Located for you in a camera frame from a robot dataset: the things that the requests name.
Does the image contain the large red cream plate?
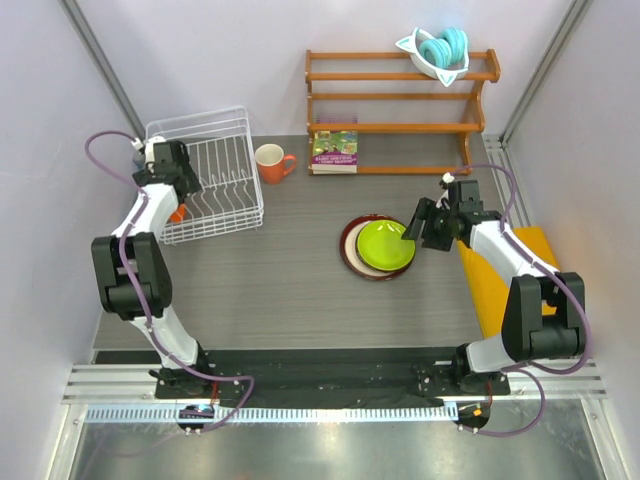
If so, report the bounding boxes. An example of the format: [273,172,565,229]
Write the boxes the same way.
[339,214,417,282]

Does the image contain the white wire dish rack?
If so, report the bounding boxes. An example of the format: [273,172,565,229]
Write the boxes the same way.
[145,106,264,245]

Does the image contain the wooden shelf rack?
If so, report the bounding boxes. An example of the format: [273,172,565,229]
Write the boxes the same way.
[305,49,501,175]

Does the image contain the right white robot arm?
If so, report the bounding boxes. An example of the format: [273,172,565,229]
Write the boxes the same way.
[402,180,591,395]

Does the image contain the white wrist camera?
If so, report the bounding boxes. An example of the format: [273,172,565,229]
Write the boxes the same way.
[130,135,166,169]
[437,172,455,207]

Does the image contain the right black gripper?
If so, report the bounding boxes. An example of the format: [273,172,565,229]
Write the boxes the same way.
[402,198,459,253]

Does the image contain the teal headphones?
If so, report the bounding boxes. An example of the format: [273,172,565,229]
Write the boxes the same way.
[418,27,469,69]

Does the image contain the white cat ear bowl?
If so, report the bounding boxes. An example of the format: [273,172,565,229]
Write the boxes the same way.
[395,27,470,88]

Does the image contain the green plate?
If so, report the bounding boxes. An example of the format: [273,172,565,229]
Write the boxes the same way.
[356,219,416,272]

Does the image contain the colourful book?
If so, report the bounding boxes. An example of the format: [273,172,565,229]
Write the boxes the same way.
[310,130,358,175]

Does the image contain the orange mug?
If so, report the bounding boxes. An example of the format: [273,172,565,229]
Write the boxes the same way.
[254,144,297,185]

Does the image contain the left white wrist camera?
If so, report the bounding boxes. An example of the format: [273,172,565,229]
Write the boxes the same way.
[130,135,166,169]

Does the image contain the perforated metal rail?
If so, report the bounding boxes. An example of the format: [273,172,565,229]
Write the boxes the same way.
[85,402,458,424]

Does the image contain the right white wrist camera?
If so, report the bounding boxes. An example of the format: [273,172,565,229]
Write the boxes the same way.
[437,172,455,207]

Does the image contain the yellow board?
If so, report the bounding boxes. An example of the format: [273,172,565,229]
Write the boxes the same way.
[456,226,559,338]

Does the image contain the orange plate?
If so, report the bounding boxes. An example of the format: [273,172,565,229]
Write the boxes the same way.
[169,203,187,223]

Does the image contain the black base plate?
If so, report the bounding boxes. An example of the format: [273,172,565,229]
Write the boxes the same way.
[150,347,510,409]

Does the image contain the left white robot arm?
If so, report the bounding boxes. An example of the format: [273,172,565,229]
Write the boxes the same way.
[91,136,213,399]

